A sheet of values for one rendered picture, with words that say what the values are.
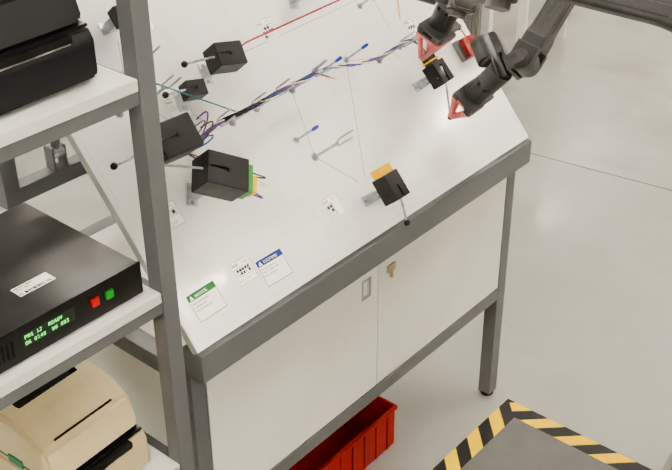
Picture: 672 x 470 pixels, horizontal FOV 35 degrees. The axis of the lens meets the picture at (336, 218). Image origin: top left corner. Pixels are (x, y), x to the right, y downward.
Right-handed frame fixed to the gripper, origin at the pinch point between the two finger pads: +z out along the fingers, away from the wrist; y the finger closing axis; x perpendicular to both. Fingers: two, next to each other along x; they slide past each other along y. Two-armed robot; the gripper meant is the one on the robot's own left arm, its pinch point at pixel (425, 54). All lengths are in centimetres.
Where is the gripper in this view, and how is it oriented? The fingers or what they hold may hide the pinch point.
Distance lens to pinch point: 257.4
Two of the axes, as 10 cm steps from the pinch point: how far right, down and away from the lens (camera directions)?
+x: 7.4, 6.3, -2.5
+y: -6.0, 4.5, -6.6
